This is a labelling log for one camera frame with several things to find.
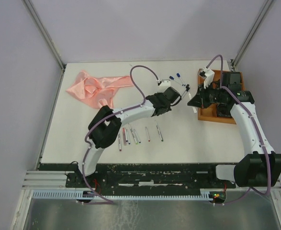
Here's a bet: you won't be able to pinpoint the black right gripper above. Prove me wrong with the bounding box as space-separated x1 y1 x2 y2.
189 81 227 109

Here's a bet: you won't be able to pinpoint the lavender capped marker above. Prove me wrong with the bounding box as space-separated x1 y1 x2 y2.
188 92 198 114

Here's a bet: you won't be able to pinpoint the pink translucent highlighter pen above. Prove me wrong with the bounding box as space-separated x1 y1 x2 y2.
123 127 127 146

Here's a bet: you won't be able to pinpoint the lime green capped marker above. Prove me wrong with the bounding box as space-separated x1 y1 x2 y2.
128 123 138 145

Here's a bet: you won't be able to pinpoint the magenta capped whiteboard marker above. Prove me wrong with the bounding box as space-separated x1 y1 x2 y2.
118 133 122 152

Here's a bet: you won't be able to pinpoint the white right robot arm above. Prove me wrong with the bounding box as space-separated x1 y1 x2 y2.
188 68 281 187

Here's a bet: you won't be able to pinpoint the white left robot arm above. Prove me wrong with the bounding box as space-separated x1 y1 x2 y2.
76 87 180 187

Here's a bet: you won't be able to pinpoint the black capped marker left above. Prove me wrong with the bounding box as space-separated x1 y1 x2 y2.
181 84 190 99

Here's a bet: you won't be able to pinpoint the orange wooden divider tray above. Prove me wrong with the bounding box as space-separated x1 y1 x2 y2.
198 69 245 124

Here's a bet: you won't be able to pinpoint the dark floral rolled tie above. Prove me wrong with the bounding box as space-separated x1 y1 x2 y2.
216 104 232 118

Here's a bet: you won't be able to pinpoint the pink satin cloth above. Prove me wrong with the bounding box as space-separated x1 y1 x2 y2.
66 70 134 109

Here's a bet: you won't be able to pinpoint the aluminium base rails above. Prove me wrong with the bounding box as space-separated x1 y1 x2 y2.
22 171 67 189

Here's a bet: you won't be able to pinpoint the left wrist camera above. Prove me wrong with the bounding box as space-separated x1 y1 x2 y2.
157 80 171 92

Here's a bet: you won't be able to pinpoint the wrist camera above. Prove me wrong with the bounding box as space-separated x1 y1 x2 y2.
157 80 171 92
199 67 214 89

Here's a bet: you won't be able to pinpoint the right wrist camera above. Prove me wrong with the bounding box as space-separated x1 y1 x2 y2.
199 67 214 89

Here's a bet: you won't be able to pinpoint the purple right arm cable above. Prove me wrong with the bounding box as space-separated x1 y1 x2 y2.
207 54 275 207

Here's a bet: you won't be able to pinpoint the aluminium frame post right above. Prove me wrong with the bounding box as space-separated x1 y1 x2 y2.
228 0 276 71

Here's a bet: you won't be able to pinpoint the aluminium frame post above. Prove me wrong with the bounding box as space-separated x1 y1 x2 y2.
228 0 276 71
22 0 66 69

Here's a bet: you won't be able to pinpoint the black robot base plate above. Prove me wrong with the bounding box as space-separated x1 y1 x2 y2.
38 161 236 196

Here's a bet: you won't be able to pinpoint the aluminium frame post left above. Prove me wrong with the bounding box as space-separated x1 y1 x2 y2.
22 0 66 69

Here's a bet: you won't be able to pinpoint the light blue cable duct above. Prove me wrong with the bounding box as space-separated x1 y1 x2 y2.
32 189 224 201

